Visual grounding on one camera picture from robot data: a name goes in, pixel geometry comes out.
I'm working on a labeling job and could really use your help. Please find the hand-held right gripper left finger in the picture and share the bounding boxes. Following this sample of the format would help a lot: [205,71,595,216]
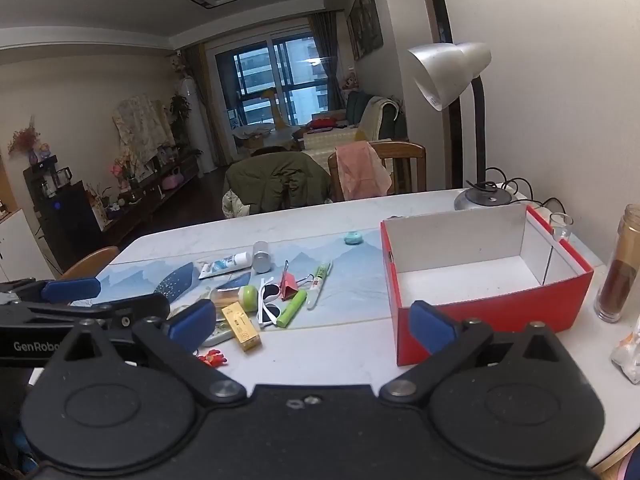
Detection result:
[50,300,246,407]

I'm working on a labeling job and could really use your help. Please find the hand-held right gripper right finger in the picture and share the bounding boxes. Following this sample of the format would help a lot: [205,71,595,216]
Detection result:
[380,300,568,406]

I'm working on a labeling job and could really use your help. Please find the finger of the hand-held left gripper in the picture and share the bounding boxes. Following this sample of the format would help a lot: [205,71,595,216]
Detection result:
[0,294,171,367]
[0,277,102,306]

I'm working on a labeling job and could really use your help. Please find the mint correction tape dispenser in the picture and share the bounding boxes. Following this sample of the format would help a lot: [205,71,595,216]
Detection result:
[202,322,236,348]

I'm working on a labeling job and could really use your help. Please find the yellow carton box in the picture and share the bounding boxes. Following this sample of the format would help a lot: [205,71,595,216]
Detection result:
[221,301,262,353]

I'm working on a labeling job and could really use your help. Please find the toothpick jar with green lid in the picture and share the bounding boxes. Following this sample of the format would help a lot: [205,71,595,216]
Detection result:
[210,285,259,308]

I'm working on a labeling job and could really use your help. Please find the toothpaste tube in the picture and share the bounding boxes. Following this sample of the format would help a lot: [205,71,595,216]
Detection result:
[197,251,252,280]

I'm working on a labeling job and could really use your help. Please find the white sunglasses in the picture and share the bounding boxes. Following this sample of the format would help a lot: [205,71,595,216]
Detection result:
[256,276,291,329]

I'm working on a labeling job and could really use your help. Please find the green lighter stick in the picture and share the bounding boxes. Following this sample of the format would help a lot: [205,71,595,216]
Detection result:
[276,290,307,329]

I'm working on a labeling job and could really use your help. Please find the red binder clip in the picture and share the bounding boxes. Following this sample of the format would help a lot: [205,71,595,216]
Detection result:
[278,259,319,303]

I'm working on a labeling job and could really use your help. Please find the red cardboard box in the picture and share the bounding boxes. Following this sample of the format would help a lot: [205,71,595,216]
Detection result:
[380,204,595,367]

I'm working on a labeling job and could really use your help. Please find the white and green pen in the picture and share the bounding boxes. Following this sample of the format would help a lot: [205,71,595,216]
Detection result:
[306,260,333,311]

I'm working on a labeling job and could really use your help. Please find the wooden chair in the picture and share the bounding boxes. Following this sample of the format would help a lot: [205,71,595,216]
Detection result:
[62,246,120,281]
[327,141,427,202]

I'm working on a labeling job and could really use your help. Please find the white cabinet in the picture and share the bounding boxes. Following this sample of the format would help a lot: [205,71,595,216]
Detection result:
[0,207,56,283]

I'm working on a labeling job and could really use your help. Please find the black drinks cabinet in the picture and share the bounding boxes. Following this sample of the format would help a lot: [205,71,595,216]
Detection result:
[22,157,106,271]

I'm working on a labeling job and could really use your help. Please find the dark wooden media cabinet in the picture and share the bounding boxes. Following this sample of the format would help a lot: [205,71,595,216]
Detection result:
[85,152,201,246]

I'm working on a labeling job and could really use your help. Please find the pink flowers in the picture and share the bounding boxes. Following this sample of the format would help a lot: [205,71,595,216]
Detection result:
[110,157,136,191]

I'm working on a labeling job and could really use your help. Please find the dried flower bunch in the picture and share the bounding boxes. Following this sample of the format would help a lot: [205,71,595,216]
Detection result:
[7,117,41,156]

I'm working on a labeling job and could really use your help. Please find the small shot glass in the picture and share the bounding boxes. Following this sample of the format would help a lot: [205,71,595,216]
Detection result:
[550,213,574,241]

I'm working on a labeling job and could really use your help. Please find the green jacket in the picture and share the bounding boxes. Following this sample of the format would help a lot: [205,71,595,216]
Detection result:
[223,151,332,216]

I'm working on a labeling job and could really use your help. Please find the pink cloth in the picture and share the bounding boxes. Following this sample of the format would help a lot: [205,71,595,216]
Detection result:
[336,141,392,200]

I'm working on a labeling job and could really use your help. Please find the floral hanging cloth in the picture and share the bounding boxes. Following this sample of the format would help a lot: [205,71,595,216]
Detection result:
[112,94,176,163]

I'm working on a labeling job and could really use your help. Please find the glass bottle with brown contents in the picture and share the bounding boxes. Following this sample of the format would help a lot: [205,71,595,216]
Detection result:
[594,204,640,323]

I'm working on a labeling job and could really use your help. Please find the white standing air conditioner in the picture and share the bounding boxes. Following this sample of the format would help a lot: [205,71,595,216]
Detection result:
[177,76,218,171]

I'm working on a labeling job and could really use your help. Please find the green houseplant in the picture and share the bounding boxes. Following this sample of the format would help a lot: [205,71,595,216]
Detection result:
[169,92,193,126]

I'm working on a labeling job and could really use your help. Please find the patterned ottoman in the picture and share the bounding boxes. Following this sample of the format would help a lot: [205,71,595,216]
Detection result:
[300,127,368,153]

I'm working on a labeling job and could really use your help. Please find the cream blanket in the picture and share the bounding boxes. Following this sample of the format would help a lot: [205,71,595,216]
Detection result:
[357,96,401,141]

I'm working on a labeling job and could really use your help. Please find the beige curtain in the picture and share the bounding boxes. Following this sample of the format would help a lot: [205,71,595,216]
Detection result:
[182,42,236,166]

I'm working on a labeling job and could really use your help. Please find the green sofa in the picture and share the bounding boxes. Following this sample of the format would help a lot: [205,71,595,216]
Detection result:
[345,91,408,142]

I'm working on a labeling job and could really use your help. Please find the large window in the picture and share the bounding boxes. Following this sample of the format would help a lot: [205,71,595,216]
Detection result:
[215,30,333,133]

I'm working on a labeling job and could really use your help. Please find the silver desk lamp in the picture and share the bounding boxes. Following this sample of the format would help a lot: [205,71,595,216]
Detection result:
[406,41,516,212]

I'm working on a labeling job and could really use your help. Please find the grey curtain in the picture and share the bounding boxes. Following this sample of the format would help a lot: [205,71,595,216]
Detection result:
[307,10,346,111]

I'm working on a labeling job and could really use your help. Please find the black power cable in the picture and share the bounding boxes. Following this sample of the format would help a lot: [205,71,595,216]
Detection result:
[467,166,571,211]

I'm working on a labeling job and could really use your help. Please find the framed wall painting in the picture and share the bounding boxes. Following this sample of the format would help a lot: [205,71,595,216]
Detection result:
[347,0,363,61]
[357,0,385,56]

